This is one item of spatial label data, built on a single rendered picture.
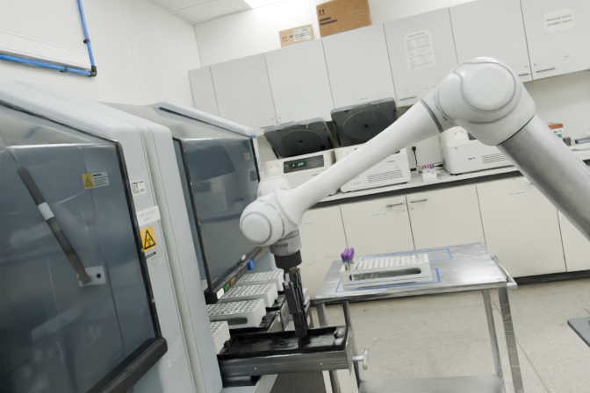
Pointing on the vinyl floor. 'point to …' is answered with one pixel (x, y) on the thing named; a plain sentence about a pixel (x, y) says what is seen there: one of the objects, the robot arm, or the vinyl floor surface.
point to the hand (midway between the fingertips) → (300, 321)
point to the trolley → (451, 257)
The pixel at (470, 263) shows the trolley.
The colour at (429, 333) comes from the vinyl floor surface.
